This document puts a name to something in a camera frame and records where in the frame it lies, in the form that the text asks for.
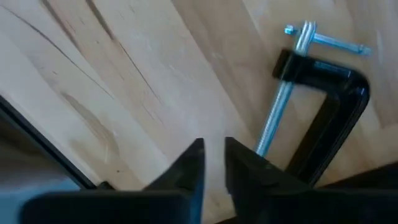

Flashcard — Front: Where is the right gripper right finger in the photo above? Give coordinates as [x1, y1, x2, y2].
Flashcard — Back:
[224, 136, 398, 224]

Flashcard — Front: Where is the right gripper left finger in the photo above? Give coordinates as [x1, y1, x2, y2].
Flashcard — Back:
[21, 138, 206, 224]

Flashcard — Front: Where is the black C-clamp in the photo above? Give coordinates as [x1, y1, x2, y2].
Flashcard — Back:
[254, 20, 373, 188]

